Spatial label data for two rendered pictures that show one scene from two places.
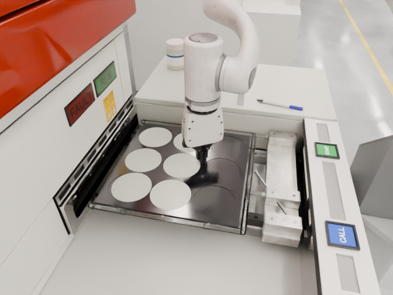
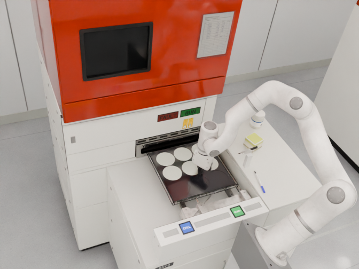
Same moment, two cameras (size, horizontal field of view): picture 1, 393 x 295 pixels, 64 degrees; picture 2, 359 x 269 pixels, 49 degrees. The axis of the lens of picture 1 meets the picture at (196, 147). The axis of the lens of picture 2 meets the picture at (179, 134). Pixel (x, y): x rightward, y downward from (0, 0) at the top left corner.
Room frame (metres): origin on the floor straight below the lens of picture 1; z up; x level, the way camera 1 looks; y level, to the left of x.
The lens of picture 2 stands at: (-0.37, -0.98, 2.44)
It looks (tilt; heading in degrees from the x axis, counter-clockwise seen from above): 43 degrees down; 49
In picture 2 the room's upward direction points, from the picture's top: 8 degrees clockwise
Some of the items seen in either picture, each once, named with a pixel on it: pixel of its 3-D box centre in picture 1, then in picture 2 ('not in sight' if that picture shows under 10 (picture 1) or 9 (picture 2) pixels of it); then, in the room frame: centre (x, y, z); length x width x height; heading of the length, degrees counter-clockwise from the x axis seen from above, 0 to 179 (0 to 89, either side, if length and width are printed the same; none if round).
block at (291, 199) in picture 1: (282, 197); (203, 211); (0.52, -0.21, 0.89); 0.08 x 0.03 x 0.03; 78
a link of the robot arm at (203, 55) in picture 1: (204, 67); (208, 136); (0.65, -0.02, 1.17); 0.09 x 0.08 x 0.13; 67
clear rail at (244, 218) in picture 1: (249, 175); (206, 194); (0.60, -0.14, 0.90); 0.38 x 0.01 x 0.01; 168
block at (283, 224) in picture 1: (282, 223); (187, 215); (0.44, -0.19, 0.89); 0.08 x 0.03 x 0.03; 78
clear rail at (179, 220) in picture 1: (164, 218); (160, 177); (0.46, 0.07, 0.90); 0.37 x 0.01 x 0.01; 78
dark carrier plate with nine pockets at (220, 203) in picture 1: (181, 165); (190, 168); (0.63, 0.04, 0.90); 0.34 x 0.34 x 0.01; 78
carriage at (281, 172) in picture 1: (280, 184); (216, 210); (0.59, -0.22, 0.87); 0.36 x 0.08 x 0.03; 168
